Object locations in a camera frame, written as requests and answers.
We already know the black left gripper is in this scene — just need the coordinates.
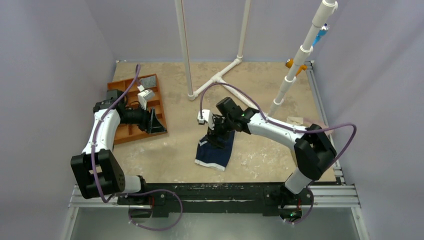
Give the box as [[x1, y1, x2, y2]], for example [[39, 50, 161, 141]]
[[119, 102, 166, 134]]

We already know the navy blue underwear white trim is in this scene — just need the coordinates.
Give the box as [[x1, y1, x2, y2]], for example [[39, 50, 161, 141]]
[[194, 131, 235, 172]]

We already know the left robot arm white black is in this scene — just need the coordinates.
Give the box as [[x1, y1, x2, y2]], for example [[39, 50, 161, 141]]
[[70, 89, 167, 205]]

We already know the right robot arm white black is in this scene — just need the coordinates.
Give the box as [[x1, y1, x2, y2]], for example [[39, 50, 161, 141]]
[[197, 97, 337, 204]]

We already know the orange compartment tray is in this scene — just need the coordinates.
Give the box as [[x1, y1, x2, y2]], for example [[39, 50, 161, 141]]
[[107, 73, 167, 145]]

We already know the grey folded cloth in tray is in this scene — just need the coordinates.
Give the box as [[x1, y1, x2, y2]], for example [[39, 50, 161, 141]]
[[139, 75, 157, 89]]

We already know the pink cloth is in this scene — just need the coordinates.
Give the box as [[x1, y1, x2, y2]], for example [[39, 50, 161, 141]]
[[302, 118, 329, 131]]

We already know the orange clamp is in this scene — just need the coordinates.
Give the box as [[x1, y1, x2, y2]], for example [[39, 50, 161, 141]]
[[285, 58, 308, 76]]

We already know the white PVC angled pole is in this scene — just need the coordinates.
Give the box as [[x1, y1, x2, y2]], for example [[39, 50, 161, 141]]
[[267, 0, 338, 117]]

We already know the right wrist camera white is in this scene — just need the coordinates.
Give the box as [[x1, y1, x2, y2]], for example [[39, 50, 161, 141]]
[[197, 109, 214, 126]]

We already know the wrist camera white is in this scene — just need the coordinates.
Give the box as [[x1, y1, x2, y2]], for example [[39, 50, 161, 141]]
[[197, 109, 214, 126], [137, 85, 155, 110]]

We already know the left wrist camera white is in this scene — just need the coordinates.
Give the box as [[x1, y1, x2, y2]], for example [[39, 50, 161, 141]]
[[137, 85, 155, 110]]

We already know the white PVC pipe frame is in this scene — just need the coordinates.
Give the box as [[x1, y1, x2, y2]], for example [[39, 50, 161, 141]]
[[174, 0, 254, 107]]

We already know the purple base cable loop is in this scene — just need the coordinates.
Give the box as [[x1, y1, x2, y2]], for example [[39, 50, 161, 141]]
[[128, 189, 184, 232]]

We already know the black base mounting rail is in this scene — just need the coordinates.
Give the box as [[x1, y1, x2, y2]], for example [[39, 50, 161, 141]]
[[117, 182, 314, 220]]

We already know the aluminium extrusion frame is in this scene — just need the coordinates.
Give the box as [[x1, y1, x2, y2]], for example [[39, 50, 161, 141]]
[[67, 60, 370, 240]]

